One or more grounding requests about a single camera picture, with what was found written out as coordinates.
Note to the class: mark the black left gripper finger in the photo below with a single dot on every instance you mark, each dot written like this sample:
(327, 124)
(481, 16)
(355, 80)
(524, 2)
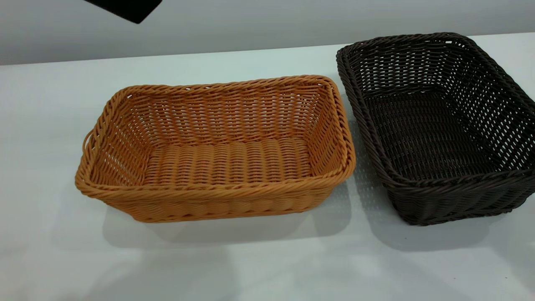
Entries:
(129, 9)

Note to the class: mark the orange wicker basket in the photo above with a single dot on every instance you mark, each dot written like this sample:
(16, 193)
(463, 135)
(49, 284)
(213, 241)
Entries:
(230, 163)

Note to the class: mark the dark brown wicker basket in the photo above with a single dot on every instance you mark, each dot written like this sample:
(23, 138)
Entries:
(426, 138)

